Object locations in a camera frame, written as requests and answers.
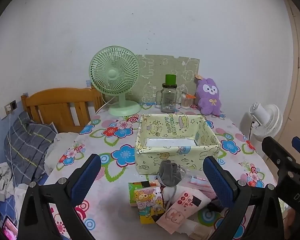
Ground beige door frame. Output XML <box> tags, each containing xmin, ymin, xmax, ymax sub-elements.
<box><xmin>282</xmin><ymin>0</ymin><xmax>300</xmax><ymax>155</ymax></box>

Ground grey socks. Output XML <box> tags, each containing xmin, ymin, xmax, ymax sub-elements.
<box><xmin>157</xmin><ymin>160</ymin><xmax>185</xmax><ymax>187</ymax></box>

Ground beige paper packet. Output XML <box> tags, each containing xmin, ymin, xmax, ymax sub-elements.
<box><xmin>190</xmin><ymin>225</ymin><xmax>215</xmax><ymax>240</ymax></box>

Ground grey plaid pillow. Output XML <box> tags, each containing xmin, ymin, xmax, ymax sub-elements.
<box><xmin>4</xmin><ymin>111</ymin><xmax>57</xmax><ymax>188</ymax></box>

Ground wooden headboard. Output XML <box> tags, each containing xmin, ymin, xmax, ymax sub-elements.
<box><xmin>21</xmin><ymin>87</ymin><xmax>103</xmax><ymax>133</ymax></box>

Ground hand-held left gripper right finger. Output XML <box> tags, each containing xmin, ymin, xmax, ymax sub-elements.
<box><xmin>202</xmin><ymin>156</ymin><xmax>284</xmax><ymax>240</ymax></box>

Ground pink cartoon packet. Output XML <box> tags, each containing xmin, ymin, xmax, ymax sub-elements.
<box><xmin>156</xmin><ymin>190</ymin><xmax>210</xmax><ymax>234</ymax></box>

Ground cotton swab container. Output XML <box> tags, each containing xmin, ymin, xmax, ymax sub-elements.
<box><xmin>181</xmin><ymin>93</ymin><xmax>196</xmax><ymax>109</ymax></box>

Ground green printed board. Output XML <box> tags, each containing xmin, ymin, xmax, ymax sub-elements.
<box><xmin>136</xmin><ymin>54</ymin><xmax>200</xmax><ymax>104</ymax></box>

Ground white fan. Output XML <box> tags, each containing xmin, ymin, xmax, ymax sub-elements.
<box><xmin>249</xmin><ymin>102</ymin><xmax>283</xmax><ymax>140</ymax></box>

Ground green desk fan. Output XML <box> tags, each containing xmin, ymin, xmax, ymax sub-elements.
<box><xmin>89</xmin><ymin>46</ymin><xmax>142</xmax><ymax>117</ymax></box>

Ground glass jar with handle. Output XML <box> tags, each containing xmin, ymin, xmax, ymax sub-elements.
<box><xmin>156</xmin><ymin>82</ymin><xmax>182</xmax><ymax>113</ymax></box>

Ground green tissue packet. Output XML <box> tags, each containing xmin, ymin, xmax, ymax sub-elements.
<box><xmin>128</xmin><ymin>181</ymin><xmax>150</xmax><ymax>207</ymax></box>

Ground clear plastic packet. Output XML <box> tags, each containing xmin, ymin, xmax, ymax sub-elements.
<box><xmin>176</xmin><ymin>171</ymin><xmax>215</xmax><ymax>195</ymax></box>

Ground smartphone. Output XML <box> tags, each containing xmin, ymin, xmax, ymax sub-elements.
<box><xmin>2</xmin><ymin>216</ymin><xmax>18</xmax><ymax>239</ymax></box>

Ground yellow cartoon tissue packet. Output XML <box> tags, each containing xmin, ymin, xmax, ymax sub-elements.
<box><xmin>134</xmin><ymin>186</ymin><xmax>164</xmax><ymax>224</ymax></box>

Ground pile of clothes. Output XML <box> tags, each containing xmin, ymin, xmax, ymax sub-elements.
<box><xmin>0</xmin><ymin>162</ymin><xmax>15</xmax><ymax>200</ymax></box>

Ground white fan cable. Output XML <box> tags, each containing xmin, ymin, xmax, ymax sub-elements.
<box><xmin>95</xmin><ymin>97</ymin><xmax>115</xmax><ymax>115</ymax></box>

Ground white charging cable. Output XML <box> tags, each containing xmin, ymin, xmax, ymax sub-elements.
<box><xmin>8</xmin><ymin>112</ymin><xmax>16</xmax><ymax>188</ymax></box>

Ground red striped packet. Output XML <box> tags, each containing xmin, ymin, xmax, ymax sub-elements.
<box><xmin>201</xmin><ymin>190</ymin><xmax>217</xmax><ymax>202</ymax></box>

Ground white pillow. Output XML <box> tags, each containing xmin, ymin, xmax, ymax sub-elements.
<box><xmin>45</xmin><ymin>132</ymin><xmax>78</xmax><ymax>175</ymax></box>

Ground white face mask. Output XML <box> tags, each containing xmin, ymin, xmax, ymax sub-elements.
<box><xmin>162</xmin><ymin>186</ymin><xmax>183</xmax><ymax>207</ymax></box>

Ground yellow printed storage box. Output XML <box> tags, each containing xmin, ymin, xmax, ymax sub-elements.
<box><xmin>135</xmin><ymin>114</ymin><xmax>222</xmax><ymax>174</ymax></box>

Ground floral tablecloth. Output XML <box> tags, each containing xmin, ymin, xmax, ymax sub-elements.
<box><xmin>44</xmin><ymin>102</ymin><xmax>290</xmax><ymax>240</ymax></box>

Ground wall socket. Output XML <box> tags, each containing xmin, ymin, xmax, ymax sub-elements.
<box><xmin>0</xmin><ymin>100</ymin><xmax>17</xmax><ymax>120</ymax></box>

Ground purple plush toy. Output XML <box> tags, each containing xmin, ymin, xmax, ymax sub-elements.
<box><xmin>195</xmin><ymin>76</ymin><xmax>222</xmax><ymax>116</ymax></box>

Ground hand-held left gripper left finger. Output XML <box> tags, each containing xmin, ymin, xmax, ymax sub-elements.
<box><xmin>17</xmin><ymin>154</ymin><xmax>102</xmax><ymax>240</ymax></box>

